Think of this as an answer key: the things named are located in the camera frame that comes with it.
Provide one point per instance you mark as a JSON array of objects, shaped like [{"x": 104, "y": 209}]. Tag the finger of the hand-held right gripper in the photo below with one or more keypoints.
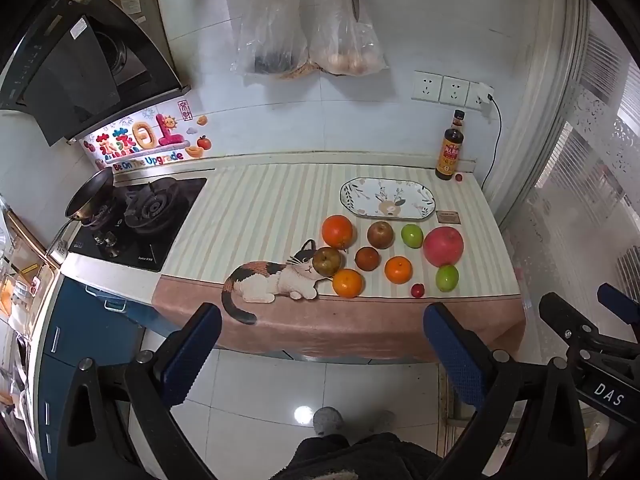
[
  {"x": 615, "y": 294},
  {"x": 555, "y": 305}
]

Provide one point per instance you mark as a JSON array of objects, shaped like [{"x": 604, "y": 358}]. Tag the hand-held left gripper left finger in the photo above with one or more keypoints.
[{"x": 192, "y": 355}]

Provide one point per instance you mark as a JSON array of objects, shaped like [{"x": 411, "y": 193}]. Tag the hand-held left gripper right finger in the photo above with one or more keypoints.
[{"x": 452, "y": 355}]

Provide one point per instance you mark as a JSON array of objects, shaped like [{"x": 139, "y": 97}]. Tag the green apple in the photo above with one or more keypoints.
[
  {"x": 412, "y": 235},
  {"x": 447, "y": 278}
]

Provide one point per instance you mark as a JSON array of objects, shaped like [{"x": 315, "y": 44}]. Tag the orange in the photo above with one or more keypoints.
[
  {"x": 398, "y": 270},
  {"x": 337, "y": 231},
  {"x": 347, "y": 283}
]

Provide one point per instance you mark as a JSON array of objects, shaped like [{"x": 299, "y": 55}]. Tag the large red apple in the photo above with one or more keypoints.
[{"x": 443, "y": 246}]

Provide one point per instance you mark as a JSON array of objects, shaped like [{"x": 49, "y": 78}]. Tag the dark red-brown fruit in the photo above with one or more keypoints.
[{"x": 368, "y": 258}]

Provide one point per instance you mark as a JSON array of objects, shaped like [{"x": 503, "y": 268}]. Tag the brown-red apple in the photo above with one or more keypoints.
[{"x": 380, "y": 234}]

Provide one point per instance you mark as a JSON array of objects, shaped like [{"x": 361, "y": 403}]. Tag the brown-green apple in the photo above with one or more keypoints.
[{"x": 327, "y": 261}]

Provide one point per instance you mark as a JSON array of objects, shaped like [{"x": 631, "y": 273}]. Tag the oval floral ceramic plate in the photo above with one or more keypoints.
[{"x": 365, "y": 197}]

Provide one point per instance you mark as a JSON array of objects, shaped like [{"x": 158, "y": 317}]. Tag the grey slipper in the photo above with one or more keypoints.
[
  {"x": 382, "y": 420},
  {"x": 327, "y": 420}
]

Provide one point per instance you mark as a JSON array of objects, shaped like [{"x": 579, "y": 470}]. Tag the blue kitchen cabinet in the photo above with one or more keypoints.
[{"x": 85, "y": 330}]

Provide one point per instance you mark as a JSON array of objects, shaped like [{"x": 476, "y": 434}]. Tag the frosted glass sliding door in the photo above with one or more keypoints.
[{"x": 575, "y": 185}]

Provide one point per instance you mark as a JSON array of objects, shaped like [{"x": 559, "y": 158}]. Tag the person's dark trousers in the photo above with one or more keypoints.
[{"x": 360, "y": 460}]

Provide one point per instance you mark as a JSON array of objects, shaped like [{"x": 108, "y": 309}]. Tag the black gas stove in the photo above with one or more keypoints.
[{"x": 165, "y": 215}]

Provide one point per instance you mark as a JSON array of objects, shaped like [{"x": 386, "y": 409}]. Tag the striped cat-print tablecloth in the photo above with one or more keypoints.
[{"x": 260, "y": 210}]

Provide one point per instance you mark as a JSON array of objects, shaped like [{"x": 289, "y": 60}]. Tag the cluttered side shelf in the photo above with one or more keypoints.
[{"x": 30, "y": 270}]

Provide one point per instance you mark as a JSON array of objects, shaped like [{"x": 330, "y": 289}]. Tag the soy sauce bottle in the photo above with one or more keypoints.
[{"x": 448, "y": 155}]

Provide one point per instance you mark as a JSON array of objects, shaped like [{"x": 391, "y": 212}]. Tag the black frying pan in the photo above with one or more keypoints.
[{"x": 92, "y": 192}]

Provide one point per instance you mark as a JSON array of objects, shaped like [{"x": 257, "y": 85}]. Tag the white charger plug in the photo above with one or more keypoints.
[{"x": 484, "y": 92}]

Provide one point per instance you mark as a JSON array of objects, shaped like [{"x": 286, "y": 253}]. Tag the black range hood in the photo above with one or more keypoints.
[{"x": 75, "y": 75}]

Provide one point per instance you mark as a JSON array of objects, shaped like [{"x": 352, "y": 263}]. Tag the plastic bag with onions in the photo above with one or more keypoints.
[{"x": 345, "y": 45}]

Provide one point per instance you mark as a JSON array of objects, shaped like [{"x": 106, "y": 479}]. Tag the plastic bag with dark contents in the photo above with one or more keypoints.
[{"x": 270, "y": 35}]

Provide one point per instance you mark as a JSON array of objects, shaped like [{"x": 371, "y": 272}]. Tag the white wall socket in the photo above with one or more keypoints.
[
  {"x": 455, "y": 91},
  {"x": 427, "y": 86},
  {"x": 471, "y": 102}
]

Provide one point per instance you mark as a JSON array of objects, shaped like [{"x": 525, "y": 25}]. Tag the colourful wall sticker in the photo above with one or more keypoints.
[{"x": 150, "y": 135}]

